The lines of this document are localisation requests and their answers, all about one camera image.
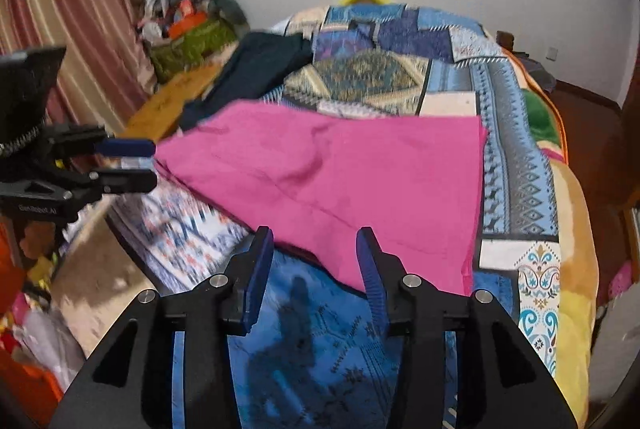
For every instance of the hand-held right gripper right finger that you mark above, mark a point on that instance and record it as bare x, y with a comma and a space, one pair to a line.
372, 281

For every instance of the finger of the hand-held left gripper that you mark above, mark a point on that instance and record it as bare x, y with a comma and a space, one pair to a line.
132, 181
130, 147

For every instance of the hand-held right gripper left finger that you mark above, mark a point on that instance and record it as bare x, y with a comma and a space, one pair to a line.
256, 281

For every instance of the pink pants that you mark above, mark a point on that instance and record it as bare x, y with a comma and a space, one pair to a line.
350, 189

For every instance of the striped pink curtain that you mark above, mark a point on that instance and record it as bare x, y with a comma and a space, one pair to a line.
70, 34

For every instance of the patchwork printed blanket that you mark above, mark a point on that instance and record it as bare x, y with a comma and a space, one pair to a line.
390, 149

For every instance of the pile of clutter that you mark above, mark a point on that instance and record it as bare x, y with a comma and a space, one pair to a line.
192, 19

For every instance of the dark blue garment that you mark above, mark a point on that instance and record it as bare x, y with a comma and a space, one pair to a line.
250, 69

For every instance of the colourful toy pile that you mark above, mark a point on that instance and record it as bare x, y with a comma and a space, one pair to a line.
30, 319

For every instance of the yellow fleece blanket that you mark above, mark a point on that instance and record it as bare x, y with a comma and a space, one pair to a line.
570, 219

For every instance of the wooden bed frame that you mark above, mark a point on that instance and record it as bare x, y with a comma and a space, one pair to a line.
170, 96

